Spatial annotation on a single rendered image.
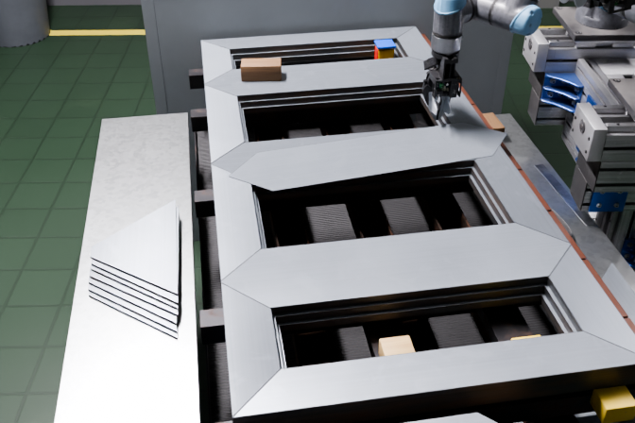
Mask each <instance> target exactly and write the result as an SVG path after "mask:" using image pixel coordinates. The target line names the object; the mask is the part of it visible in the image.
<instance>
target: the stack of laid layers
mask: <svg viewBox="0 0 635 423"><path fill-rule="evenodd" d="M230 53H231V59H232V69H236V66H238V65H241V59H272V58H281V59H282V62H291V61H306V60H319V59H344V58H359V57H372V56H374V53H375V43H374V40H366V41H353V42H326V43H311V44H297V45H283V46H269V47H255V48H241V49H230ZM422 85H423V82H416V83H403V84H390V85H378V86H366V87H353V88H340V89H328V90H315V91H303V92H291V93H266V94H254V95H241V96H237V100H238V106H239V111H240V118H241V124H242V129H243V135H244V142H243V143H242V144H240V145H238V146H237V147H235V148H234V149H233V150H231V151H230V152H228V153H227V154H225V155H223V156H222V157H220V158H219V159H217V160H216V161H214V162H212V163H211V164H212V165H214V166H217V167H219V168H221V169H224V170H226V171H228V172H231V173H232V172H234V171H235V170H236V169H237V168H238V167H240V166H241V165H242V164H243V163H245V162H246V161H247V160H248V159H250V158H251V157H252V156H253V155H254V154H256V153H257V152H264V151H270V150H276V149H283V148H289V147H296V146H303V145H308V144H321V143H328V142H334V141H340V140H347V139H353V138H360V137H366V136H372V135H379V134H386V133H392V132H398V131H405V130H411V129H416V128H407V129H396V130H385V131H373V132H362V133H351V134H339V135H328V136H317V137H305V138H295V139H283V140H272V141H261V142H249V139H248V134H247V128H246V122H245V116H244V114H249V113H261V112H272V111H285V110H308V109H320V108H332V107H344V106H356V105H367V104H380V103H392V102H403V101H416V100H420V101H421V103H422V104H423V106H424V108H425V109H426V111H427V113H428V114H429V116H430V118H431V119H432V121H433V123H434V125H435V126H441V125H448V124H451V123H450V121H449V120H448V118H447V116H446V115H445V113H444V114H443V116H442V117H441V118H440V119H439V120H435V119H434V118H433V116H432V115H431V113H430V111H429V109H428V107H427V104H426V102H425V99H424V97H423V94H422ZM475 160H476V159H473V160H467V161H457V162H451V163H445V164H440V165H434V166H428V167H422V168H416V169H410V170H404V171H398V172H392V173H386V174H381V175H374V176H368V177H362V178H351V179H345V180H339V181H334V182H328V183H321V184H316V185H310V186H304V187H298V188H292V189H286V190H280V191H274V192H272V191H269V190H267V189H264V188H261V187H258V186H255V185H252V184H251V189H252V194H253V200H254V207H255V212H256V218H257V224H258V230H259V236H260V242H261V249H263V248H266V240H265V235H264V229H263V223H262V217H261V212H260V206H259V201H264V200H274V199H284V198H294V197H304V196H314V195H333V194H344V193H353V192H364V191H373V190H384V189H393V188H403V187H413V186H423V185H433V184H443V183H454V182H463V181H468V182H469V183H470V184H471V186H472V188H473V190H474V192H475V193H476V195H477V197H478V198H479V200H480V202H481V203H482V205H483V207H484V208H485V210H486V212H487V213H488V215H489V217H490V219H491V221H492V223H493V224H494V225H501V224H509V223H514V222H513V221H512V219H511V217H510V216H509V214H508V213H507V211H506V209H505V207H504V206H503V204H502V203H501V201H500V200H499V198H498V196H497V195H496V193H495V192H494V191H493V190H492V188H491V186H490V185H489V183H488V181H487V180H486V178H485V176H484V175H483V173H482V172H481V170H480V169H479V167H478V165H477V164H476V162H475ZM538 301H540V302H541V305H542V306H543V308H544V309H545V310H546V312H547V314H548V315H549V317H550V319H551V321H552V322H553V324H554V326H555V327H556V329H557V331H558V333H559V334H562V333H569V332H577V331H583V330H582V329H581V328H580V326H579V325H578V323H577V322H576V320H575V318H574V316H573V315H572V313H571V312H570V310H569V309H568V307H567V305H566V304H565V302H564V301H563V299H562V298H561V296H560V294H559V293H558V291H557V289H556V287H555V286H554V284H553V283H552V281H551V280H550V279H549V277H541V278H533V279H517V280H509V281H500V282H492V283H484V284H475V285H467V286H458V287H451V288H442V289H434V290H425V291H418V292H409V293H400V294H392V295H384V296H368V297H359V298H352V299H343V300H335V301H326V302H319V303H310V304H301V305H293V306H285V307H277V308H270V309H271V312H272V319H273V325H274V330H275V336H276V343H277V349H278V354H279V360H280V367H281V369H284V368H286V362H285V357H284V351H283V340H282V336H281V332H284V331H291V330H307V329H314V328H323V327H331V326H338V325H347V324H354V323H363V322H370V321H378V320H387V319H394V318H403V317H410V316H419V315H427V314H434V313H449V312H458V311H466V310H473V309H482V308H489V307H498V306H505V305H514V304H522V303H529V302H538ZM630 384H635V364H633V365H625V366H618V367H611V368H604V369H596V370H590V371H582V372H575V373H568V374H561V375H554V376H547V377H539V378H533V379H525V380H518V381H505V382H497V383H491V384H483V385H476V386H469V387H462V388H455V389H448V390H440V391H434V392H426V393H419V394H412V395H405V396H397V397H391V398H377V399H370V400H362V401H355V402H348V403H341V404H334V405H327V406H319V407H313V408H305V409H298V410H291V411H284V412H277V413H270V414H262V415H249V416H242V417H235V418H233V419H232V423H353V422H361V421H368V420H374V419H382V418H389V417H395V416H402V415H415V414H422V413H430V412H436V411H443V410H451V409H457V408H464V407H472V406H478V405H485V404H491V403H499V402H506V401H512V400H520V399H527V398H540V397H547V396H553V395H560V394H568V393H574V392H581V391H589V390H595V389H602V388H610V387H616V386H623V385H630Z"/></svg>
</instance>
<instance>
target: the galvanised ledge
mask: <svg viewBox="0 0 635 423"><path fill-rule="evenodd" d="M495 116H496V117H497V118H498V119H499V121H500V122H501V123H502V124H503V126H504V127H505V133H507V135H506V137H505V139H504V140H503V143H504V145H505V146H506V148H507V149H508V150H509V152H510V153H511V155H512V156H513V157H514V159H515V160H516V162H517V163H519V165H520V166H521V167H522V170H523V171H524V172H525V173H526V175H527V176H528V178H529V179H530V180H531V182H532V183H533V184H534V186H535V187H536V189H537V190H538V191H539V193H540V194H541V196H542V197H543V199H544V200H545V201H546V203H547V204H548V206H549V207H550V208H551V210H553V211H554V212H556V213H557V214H558V215H559V216H560V217H561V218H562V219H563V220H564V221H565V222H566V224H567V225H568V226H569V228H570V229H571V231H572V233H573V236H572V238H573V240H574V241H575V243H576V244H577V246H578V247H579V248H580V250H581V251H582V253H583V254H584V255H585V257H586V258H587V259H586V260H588V261H589V262H590V264H591V265H592V267H593V268H594V270H595V271H596V272H597V274H598V275H599V276H600V278H603V276H604V275H605V273H606V272H607V270H608V268H609V266H610V265H611V263H613V264H614V266H615V267H616V268H617V270H618V271H619V272H620V274H621V275H622V276H623V278H624V279H625V280H626V282H627V283H628V285H629V286H630V287H631V289H632V290H633V291H634V293H635V272H634V270H633V269H632V268H631V267H630V265H629V264H628V263H627V262H626V260H625V259H624V257H623V256H622V255H621V254H620V252H619V251H618V250H617V249H616V247H615V246H614V245H613V243H612V242H611V241H610V240H609V238H608V237H607V236H606V234H605V233H604V232H603V230H602V229H601V228H599V226H598V225H597V224H596V223H595V221H594V220H593V219H592V217H591V216H590V215H589V213H588V212H587V211H585V213H586V214H588V215H589V216H590V218H591V219H592V220H593V222H594V223H595V224H596V225H590V226H586V225H585V224H584V223H583V222H582V221H581V220H580V218H579V217H578V216H577V215H576V214H575V212H574V211H573V210H572V209H571V208H570V206H569V205H568V204H567V203H566V202H565V201H564V199H563V198H562V197H561V196H560V195H559V194H558V192H557V191H556V190H555V189H554V188H553V186H552V185H551V184H550V183H549V182H548V181H547V179H546V178H545V177H544V176H543V175H542V174H541V172H540V171H539V170H538V169H537V168H536V166H535V165H538V164H543V165H544V166H545V167H546V168H547V169H548V170H549V171H550V173H551V174H552V175H553V176H554V177H555V178H556V179H557V181H558V182H559V183H560V184H561V185H562V186H563V188H564V189H565V190H566V191H567V192H568V193H569V194H570V195H571V193H570V189H569V188H568V186H567V185H566V184H565V183H564V181H563V180H562V179H561V178H560V176H559V175H558V173H557V172H556V171H555V170H554V168H553V167H552V166H551V165H550V163H549V162H548V161H547V159H546V158H545V157H544V156H543V155H542V153H541V152H540V151H539V149H538V148H537V147H536V146H535V145H534V144H533V142H532V141H531V140H530V139H529V137H528V136H527V135H526V134H525V132H524V131H523V129H522V128H521V127H520V126H519V124H518V123H517V122H516V121H515V119H514V118H513V117H512V115H511V114H510V113H507V114H495ZM571 196H572V195H571Z"/></svg>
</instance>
